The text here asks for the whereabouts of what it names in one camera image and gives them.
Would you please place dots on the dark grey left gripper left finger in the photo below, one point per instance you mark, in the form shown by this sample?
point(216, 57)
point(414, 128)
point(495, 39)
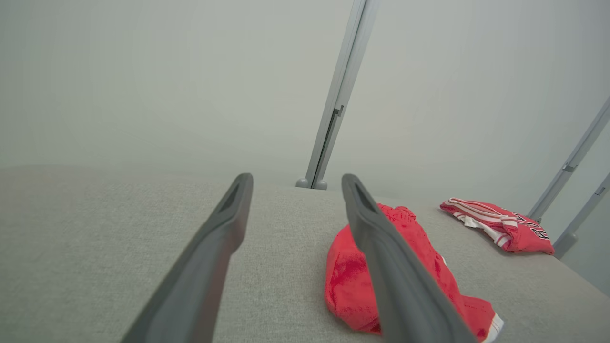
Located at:
point(200, 286)

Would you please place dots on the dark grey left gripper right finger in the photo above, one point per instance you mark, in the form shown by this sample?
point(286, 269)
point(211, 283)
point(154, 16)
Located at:
point(405, 295)

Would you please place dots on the red shorts with white stripe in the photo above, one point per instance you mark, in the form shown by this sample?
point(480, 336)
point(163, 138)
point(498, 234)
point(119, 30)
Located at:
point(348, 286)

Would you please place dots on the red jersey with white trim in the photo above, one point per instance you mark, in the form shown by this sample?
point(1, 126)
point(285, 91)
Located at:
point(519, 236)

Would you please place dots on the grey rounded post foot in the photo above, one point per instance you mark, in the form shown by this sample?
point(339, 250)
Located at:
point(320, 185)
point(302, 183)

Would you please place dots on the grey partition post with bracket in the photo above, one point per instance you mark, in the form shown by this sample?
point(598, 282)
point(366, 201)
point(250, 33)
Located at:
point(572, 162)
point(564, 245)

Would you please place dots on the grey upright partition post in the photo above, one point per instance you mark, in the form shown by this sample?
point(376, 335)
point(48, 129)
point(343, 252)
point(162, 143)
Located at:
point(348, 62)

